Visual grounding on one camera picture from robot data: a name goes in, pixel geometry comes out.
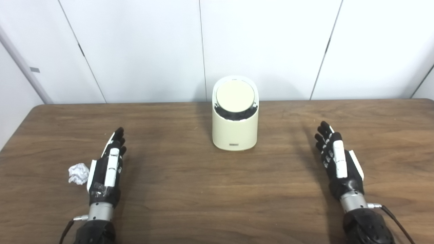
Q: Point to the white paper ball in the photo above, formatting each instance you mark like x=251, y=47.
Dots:
x=78, y=174

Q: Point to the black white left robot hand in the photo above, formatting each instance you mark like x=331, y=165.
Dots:
x=101, y=176

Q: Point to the cream-colored bin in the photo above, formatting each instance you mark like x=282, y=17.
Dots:
x=234, y=134

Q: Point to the cream round bin lid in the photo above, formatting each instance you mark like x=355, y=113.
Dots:
x=235, y=96

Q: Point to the grey wall corner strip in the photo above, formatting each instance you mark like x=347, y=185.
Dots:
x=20, y=62

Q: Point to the small grey wall label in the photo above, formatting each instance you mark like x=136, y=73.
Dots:
x=34, y=69

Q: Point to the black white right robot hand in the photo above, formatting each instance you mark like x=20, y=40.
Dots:
x=346, y=183

